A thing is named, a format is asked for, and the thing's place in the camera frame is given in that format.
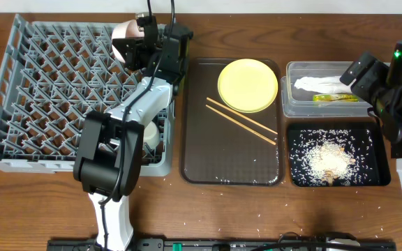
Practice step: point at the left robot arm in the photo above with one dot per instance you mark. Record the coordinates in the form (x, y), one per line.
(109, 155)

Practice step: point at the rice and food scraps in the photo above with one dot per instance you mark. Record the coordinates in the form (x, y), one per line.
(336, 157)

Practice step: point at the wooden chopstick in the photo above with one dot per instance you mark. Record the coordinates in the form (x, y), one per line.
(241, 115)
(241, 125)

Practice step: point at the lower wooden chopstick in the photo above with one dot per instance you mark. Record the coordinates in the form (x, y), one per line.
(241, 125)

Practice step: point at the dark brown serving tray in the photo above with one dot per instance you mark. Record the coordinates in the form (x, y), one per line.
(214, 150)

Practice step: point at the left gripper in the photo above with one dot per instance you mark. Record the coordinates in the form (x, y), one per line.
(128, 52)

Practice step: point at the green snack wrapper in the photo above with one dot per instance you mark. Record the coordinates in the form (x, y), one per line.
(340, 97)

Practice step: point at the white cup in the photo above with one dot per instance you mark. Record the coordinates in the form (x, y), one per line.
(151, 137)

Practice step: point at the pink white bowl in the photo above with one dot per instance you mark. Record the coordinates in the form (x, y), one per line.
(128, 29)

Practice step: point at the white napkin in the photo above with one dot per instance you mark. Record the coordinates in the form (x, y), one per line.
(323, 85)

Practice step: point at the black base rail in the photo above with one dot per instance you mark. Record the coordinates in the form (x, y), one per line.
(286, 241)

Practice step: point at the yellow plate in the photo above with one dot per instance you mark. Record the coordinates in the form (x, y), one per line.
(247, 85)

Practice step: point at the grey dishwasher rack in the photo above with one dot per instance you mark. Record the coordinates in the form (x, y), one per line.
(51, 76)

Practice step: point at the upper wooden chopstick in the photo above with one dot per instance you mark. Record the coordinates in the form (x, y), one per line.
(241, 115)

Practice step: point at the clear plastic bin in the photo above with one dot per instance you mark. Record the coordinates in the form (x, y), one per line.
(299, 103)

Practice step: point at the black waste tray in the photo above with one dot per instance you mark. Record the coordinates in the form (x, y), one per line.
(379, 147)

